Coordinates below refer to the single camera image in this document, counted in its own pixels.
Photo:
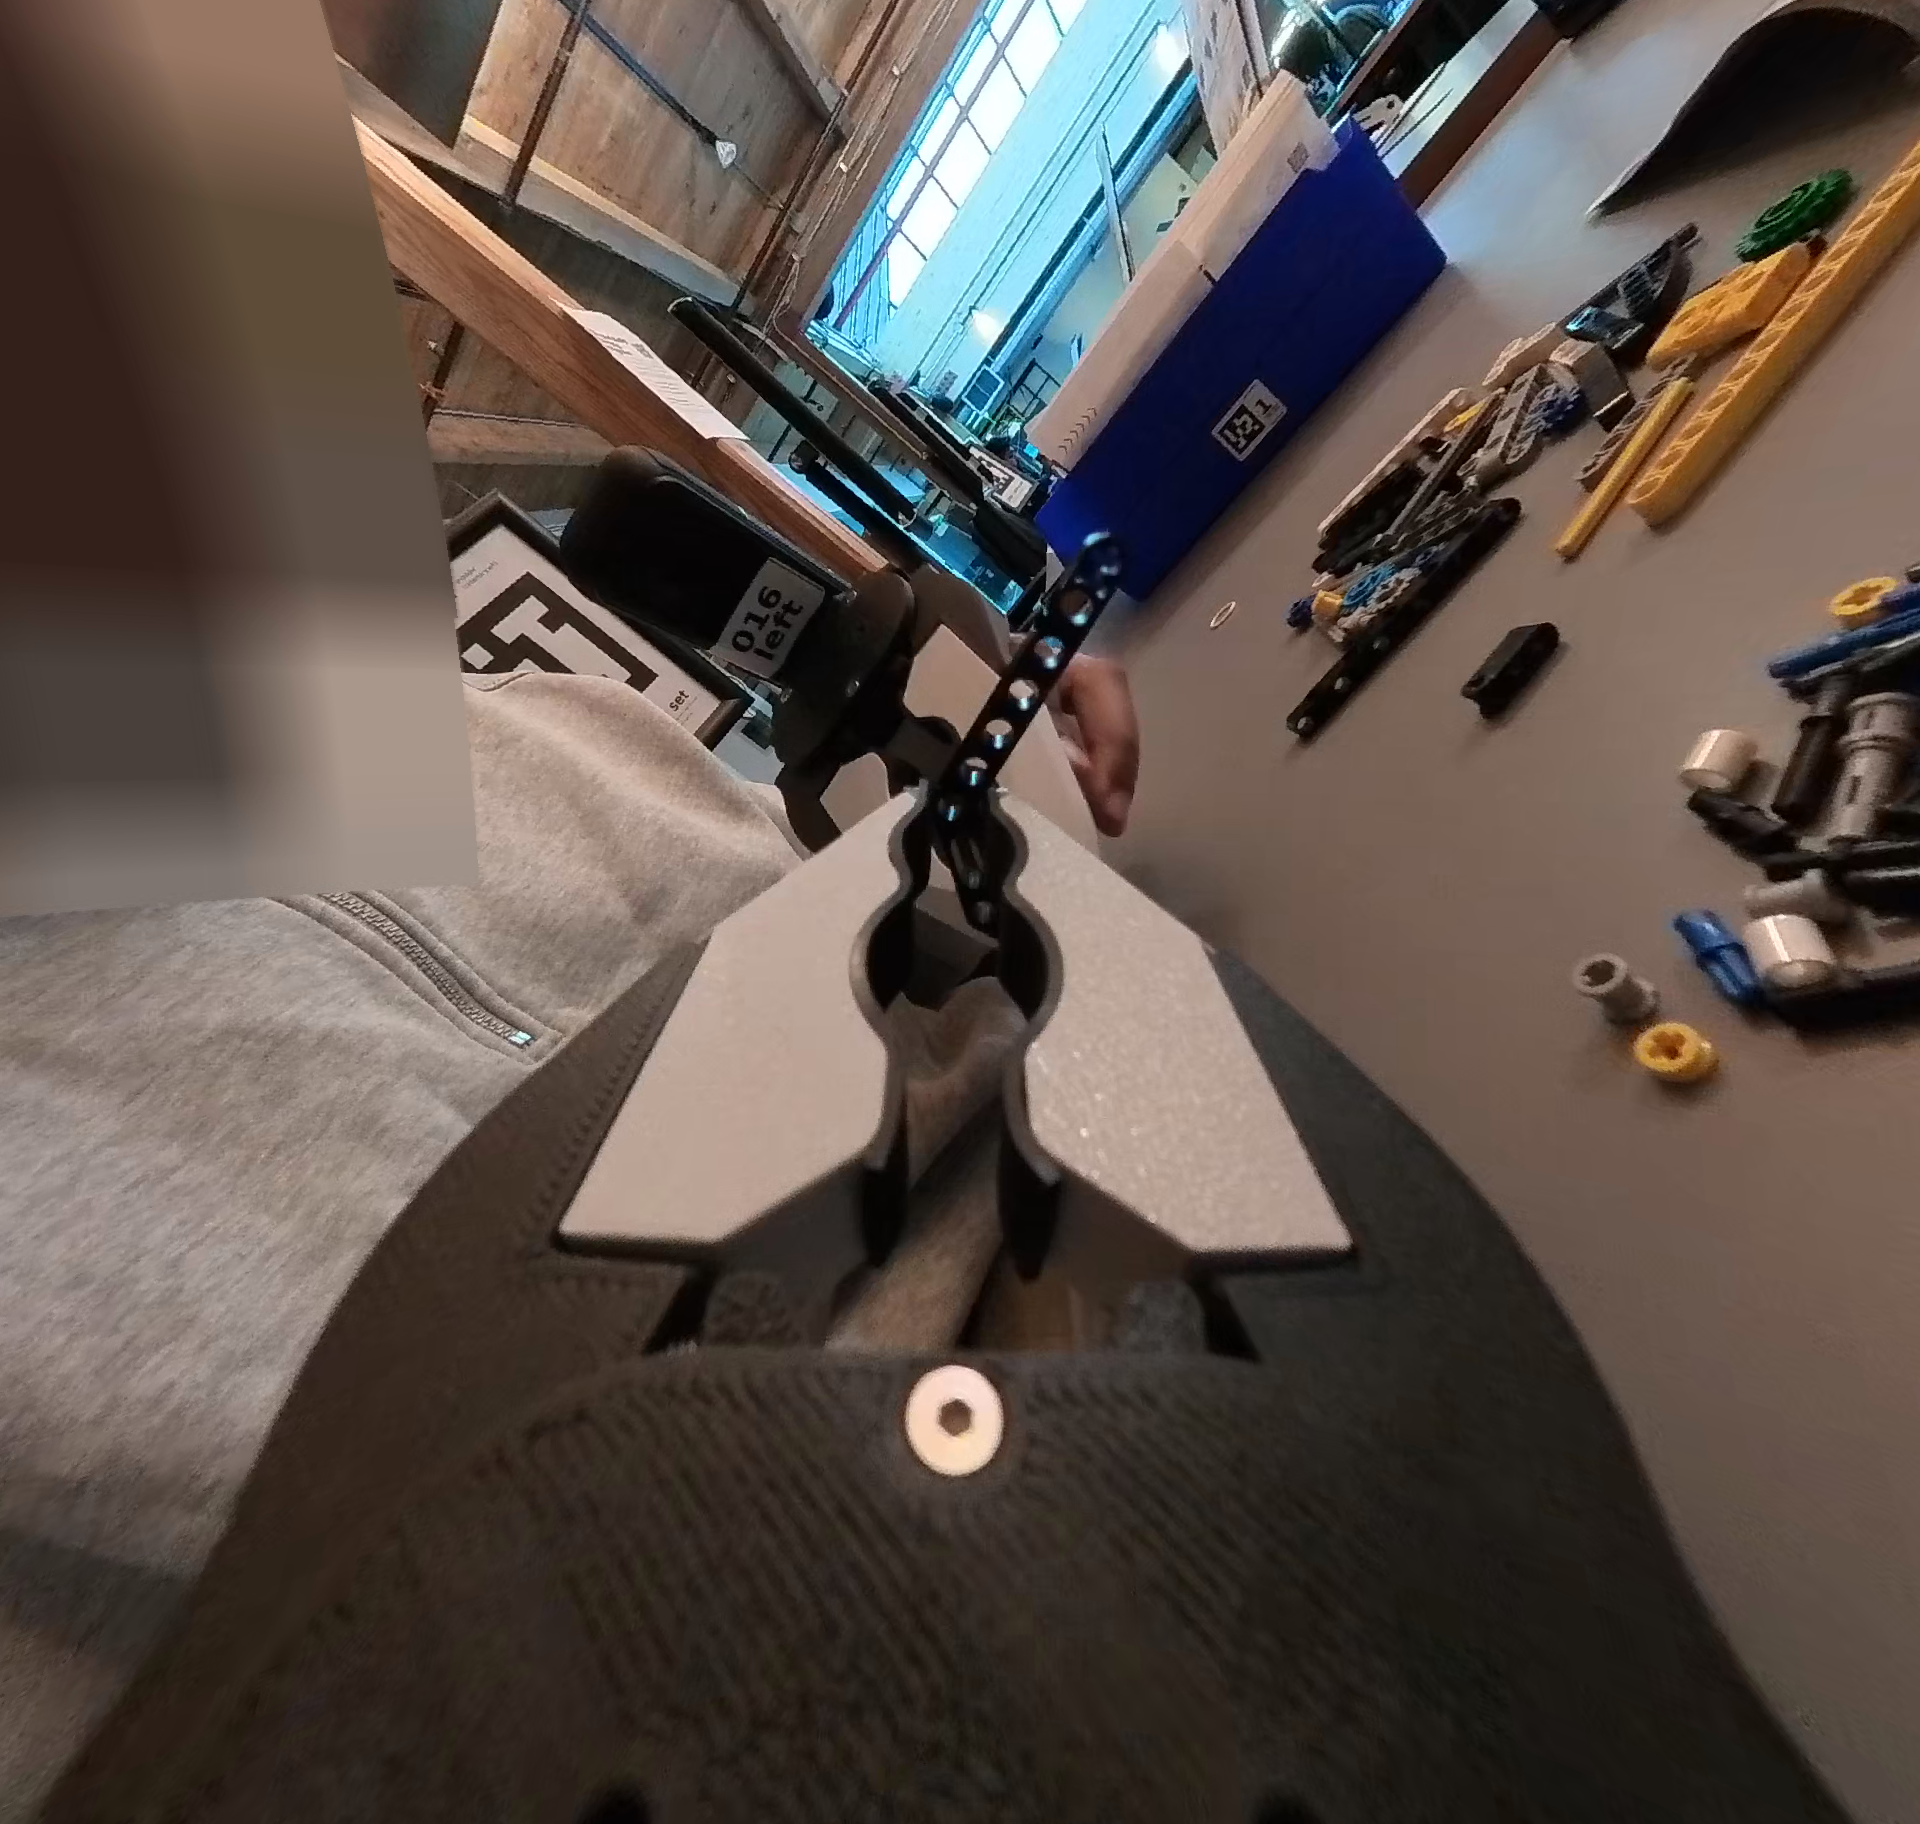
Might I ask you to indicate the thin yellow lego axle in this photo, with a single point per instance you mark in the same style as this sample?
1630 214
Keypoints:
1623 471

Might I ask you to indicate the person's grey sweatshirt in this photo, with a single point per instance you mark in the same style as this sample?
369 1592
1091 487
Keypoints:
226 1104

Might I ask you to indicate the pile of lego pins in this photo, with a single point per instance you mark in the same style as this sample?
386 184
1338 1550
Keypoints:
1837 804

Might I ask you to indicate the white paper label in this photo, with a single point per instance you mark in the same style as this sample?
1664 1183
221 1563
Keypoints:
661 371

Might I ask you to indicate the yellow lego plate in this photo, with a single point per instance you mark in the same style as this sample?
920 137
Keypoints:
1733 306

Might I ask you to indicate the blue box with white lid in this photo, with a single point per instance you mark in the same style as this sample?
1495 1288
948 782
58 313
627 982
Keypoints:
1276 353

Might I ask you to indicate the pile of mixed lego pieces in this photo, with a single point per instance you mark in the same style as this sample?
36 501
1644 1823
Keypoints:
1486 429

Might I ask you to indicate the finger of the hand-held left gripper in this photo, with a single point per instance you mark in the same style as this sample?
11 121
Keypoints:
961 675

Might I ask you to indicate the lego instruction booklet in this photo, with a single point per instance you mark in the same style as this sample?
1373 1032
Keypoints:
1786 69

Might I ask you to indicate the green lego gear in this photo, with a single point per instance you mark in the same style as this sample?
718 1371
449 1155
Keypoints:
1796 212

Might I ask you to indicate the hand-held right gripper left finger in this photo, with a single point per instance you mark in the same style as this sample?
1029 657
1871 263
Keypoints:
720 1089

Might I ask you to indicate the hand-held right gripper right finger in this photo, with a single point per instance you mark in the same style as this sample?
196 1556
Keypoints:
1185 1089

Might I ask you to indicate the long yellow lego beam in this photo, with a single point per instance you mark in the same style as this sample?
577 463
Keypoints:
1786 353

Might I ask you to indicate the black lego beam with holes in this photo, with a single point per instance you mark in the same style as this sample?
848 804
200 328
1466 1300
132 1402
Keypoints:
1035 668

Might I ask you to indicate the small black lego connector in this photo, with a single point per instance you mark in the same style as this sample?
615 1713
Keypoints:
1511 668

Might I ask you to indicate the small grey lego connector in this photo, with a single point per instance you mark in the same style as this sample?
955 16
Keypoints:
1612 987

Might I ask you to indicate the long black lego beam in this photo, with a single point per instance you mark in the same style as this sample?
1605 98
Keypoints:
1396 621

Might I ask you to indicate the person's left hand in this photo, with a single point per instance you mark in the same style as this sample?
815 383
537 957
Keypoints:
1107 743

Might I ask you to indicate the blue lego pin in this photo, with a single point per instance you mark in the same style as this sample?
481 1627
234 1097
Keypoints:
1714 946

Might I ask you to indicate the yellow lego bush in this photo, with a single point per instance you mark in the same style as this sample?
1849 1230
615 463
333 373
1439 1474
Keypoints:
1675 1054

